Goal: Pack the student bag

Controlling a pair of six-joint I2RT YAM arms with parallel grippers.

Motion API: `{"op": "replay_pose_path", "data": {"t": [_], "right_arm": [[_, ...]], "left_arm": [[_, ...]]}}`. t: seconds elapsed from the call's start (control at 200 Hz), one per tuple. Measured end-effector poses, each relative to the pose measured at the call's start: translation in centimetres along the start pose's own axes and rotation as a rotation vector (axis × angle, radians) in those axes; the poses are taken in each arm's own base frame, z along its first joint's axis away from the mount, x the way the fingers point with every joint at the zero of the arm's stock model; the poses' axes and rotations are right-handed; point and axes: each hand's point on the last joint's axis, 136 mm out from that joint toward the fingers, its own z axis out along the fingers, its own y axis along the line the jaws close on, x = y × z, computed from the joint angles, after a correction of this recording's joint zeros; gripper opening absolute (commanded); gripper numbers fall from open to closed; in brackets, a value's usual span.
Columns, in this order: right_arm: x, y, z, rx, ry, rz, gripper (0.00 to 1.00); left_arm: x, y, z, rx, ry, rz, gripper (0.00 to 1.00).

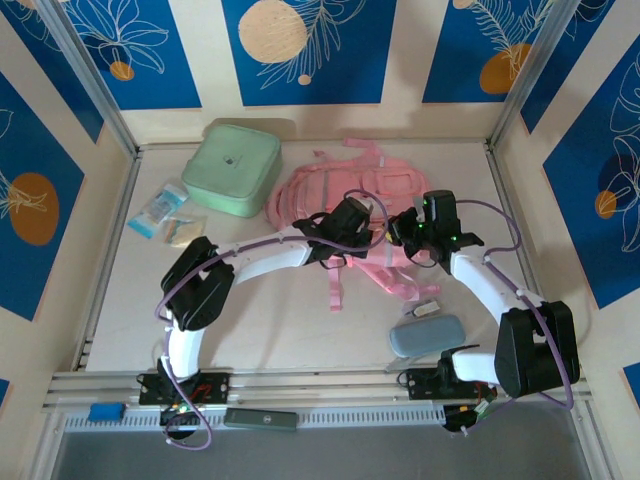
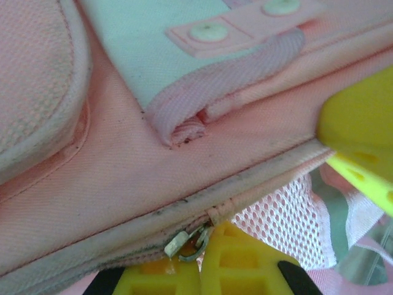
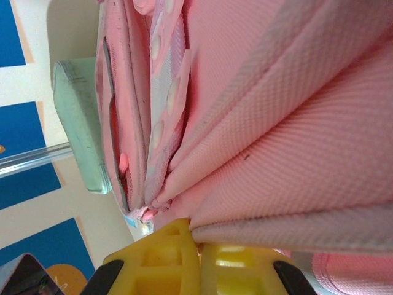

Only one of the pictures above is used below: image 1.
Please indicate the grey glasses case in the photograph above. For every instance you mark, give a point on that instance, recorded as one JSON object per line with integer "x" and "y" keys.
{"x": 427, "y": 335}

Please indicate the small adapter circuit board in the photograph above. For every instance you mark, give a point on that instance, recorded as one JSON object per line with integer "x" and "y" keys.
{"x": 470, "y": 412}
{"x": 177, "y": 412}

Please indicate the aluminium mounting rail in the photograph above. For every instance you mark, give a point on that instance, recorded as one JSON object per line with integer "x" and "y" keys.
{"x": 320, "y": 382}

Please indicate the aluminium frame post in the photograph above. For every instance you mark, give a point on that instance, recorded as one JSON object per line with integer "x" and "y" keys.
{"x": 90, "y": 75}
{"x": 535, "y": 75}

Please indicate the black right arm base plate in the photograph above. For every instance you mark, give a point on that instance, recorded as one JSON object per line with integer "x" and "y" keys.
{"x": 422, "y": 385}

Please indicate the dark green flat device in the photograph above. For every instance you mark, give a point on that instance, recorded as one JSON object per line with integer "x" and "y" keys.
{"x": 260, "y": 419}

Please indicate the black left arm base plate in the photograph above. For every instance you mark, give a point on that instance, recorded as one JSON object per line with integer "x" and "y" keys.
{"x": 215, "y": 387}

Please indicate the blue snack packet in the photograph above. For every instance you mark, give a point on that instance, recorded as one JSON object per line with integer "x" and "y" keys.
{"x": 157, "y": 210}

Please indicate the mint green zip pouch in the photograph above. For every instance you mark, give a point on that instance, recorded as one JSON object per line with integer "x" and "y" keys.
{"x": 230, "y": 165}

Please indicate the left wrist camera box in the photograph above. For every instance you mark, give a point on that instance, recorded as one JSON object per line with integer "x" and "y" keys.
{"x": 361, "y": 205}

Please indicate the pink student backpack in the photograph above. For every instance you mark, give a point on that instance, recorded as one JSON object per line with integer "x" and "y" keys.
{"x": 310, "y": 195}

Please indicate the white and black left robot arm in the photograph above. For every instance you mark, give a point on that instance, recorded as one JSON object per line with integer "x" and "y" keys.
{"x": 265, "y": 255}

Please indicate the small blue block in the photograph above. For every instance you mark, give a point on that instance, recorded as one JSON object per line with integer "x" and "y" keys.
{"x": 107, "y": 412}

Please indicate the beige snack packet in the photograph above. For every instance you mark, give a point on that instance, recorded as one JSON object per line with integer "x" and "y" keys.
{"x": 187, "y": 232}

